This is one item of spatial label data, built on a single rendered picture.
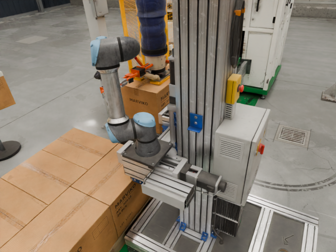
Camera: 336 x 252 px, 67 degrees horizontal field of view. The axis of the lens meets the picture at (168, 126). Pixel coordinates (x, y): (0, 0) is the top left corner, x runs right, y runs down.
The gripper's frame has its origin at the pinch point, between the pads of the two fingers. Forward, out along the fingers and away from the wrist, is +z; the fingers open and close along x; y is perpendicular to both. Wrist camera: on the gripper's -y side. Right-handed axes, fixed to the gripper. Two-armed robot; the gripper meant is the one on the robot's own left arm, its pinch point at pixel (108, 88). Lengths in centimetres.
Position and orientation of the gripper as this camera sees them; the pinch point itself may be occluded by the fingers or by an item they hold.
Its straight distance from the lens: 185.6
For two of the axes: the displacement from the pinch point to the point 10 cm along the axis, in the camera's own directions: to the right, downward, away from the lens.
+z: 0.5, 8.3, 5.6
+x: -8.6, -2.6, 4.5
